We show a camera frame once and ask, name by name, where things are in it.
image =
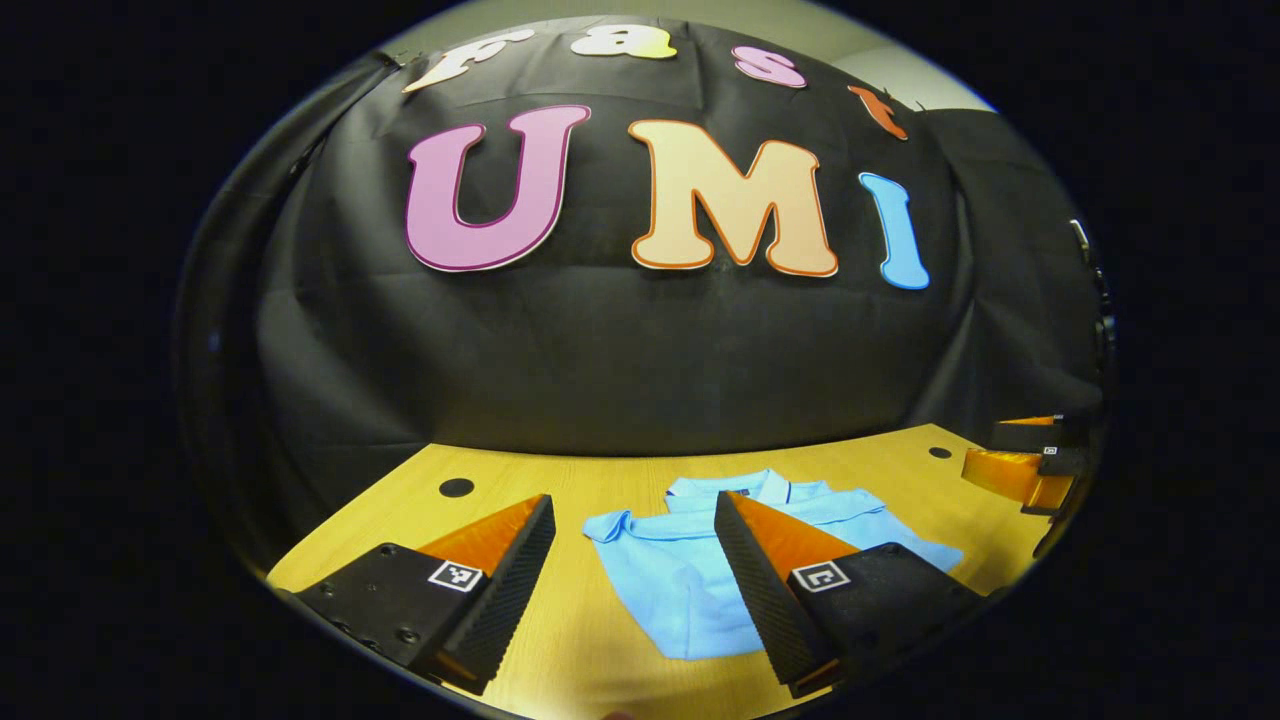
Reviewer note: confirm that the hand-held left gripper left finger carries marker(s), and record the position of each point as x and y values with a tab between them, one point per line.
515	600

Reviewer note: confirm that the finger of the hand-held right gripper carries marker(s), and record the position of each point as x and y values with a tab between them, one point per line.
1010	478
1040	435

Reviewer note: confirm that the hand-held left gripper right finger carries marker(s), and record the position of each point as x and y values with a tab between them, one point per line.
765	610

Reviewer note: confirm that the light blue T-shirt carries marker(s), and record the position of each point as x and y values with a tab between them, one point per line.
680	590

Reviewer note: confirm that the black backdrop cloth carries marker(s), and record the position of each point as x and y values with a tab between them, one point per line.
620	360

